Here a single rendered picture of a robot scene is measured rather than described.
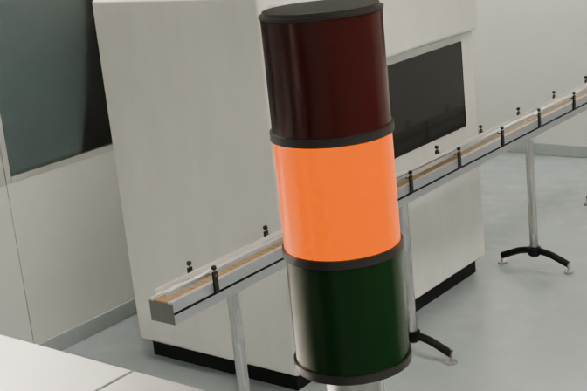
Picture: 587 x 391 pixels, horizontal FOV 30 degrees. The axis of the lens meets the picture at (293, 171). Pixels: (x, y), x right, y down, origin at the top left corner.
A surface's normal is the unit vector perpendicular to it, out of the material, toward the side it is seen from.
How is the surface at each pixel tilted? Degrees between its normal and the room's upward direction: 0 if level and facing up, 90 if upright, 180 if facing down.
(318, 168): 90
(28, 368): 0
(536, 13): 90
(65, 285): 90
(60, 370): 0
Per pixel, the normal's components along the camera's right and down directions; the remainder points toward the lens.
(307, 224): -0.55, 0.26
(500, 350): -0.10, -0.96
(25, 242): 0.79, 0.08
